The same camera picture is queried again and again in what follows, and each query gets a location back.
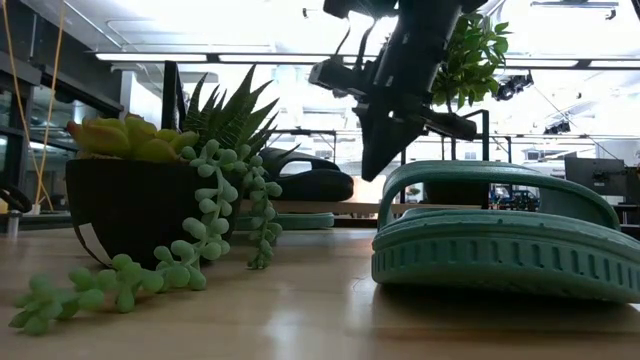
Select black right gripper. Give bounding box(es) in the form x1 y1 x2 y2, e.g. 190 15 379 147
307 18 478 181

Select teal rubber slide sandal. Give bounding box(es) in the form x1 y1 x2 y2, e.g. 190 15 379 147
234 211 336 232
371 159 640 305

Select small tree in black pot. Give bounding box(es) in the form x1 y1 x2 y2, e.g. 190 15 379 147
422 12 513 207

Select black ceiling spotlight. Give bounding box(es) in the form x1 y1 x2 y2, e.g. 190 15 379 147
493 72 535 102
543 119 572 136

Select long ceiling light strip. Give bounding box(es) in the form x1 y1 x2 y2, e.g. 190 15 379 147
499 58 640 70
93 51 326 65

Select dark computer monitor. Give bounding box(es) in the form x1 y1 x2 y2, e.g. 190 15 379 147
564 156 627 197

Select artificial succulents in black pot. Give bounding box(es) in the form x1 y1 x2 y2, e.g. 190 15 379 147
7 63 301 337

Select black framed glass partition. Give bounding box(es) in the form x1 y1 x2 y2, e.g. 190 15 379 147
0 0 125 211

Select black aluminium table frame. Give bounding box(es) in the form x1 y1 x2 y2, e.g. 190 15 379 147
19 212 381 232

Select yellow cable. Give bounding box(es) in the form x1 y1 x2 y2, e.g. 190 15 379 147
0 0 67 217

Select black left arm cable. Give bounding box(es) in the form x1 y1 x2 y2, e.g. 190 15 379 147
0 183 33 215

